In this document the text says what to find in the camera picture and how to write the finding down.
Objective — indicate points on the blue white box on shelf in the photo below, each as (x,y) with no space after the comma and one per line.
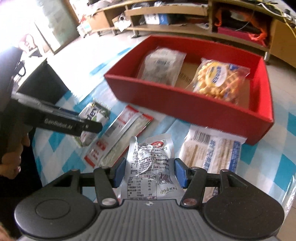
(157,19)

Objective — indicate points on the white blue cracker pack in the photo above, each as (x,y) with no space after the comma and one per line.
(211,149)

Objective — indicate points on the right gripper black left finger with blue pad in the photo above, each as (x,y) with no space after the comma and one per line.
(105,180)

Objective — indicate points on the long red white snack pack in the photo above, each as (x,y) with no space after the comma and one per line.
(107,149)

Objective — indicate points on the white grey snack bag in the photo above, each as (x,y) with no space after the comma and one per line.
(162,66)

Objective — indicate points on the white red text snack bag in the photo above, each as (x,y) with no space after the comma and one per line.
(150,170)

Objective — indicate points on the black speaker box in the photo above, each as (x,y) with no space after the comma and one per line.
(44,84)

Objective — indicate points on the wooden TV stand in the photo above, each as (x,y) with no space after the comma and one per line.
(196,18)

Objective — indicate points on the green white snack packet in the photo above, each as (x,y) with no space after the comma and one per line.
(95,111)

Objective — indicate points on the yellow waffle snack bag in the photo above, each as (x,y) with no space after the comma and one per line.
(219,80)

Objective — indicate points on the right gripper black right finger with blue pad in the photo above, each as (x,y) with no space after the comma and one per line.
(193,180)

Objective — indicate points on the red cardboard box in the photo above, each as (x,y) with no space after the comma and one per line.
(252,122)

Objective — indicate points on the person's left hand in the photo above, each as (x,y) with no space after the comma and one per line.
(10,162)

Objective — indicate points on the orange plastic bag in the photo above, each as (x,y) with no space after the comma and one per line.
(252,26)

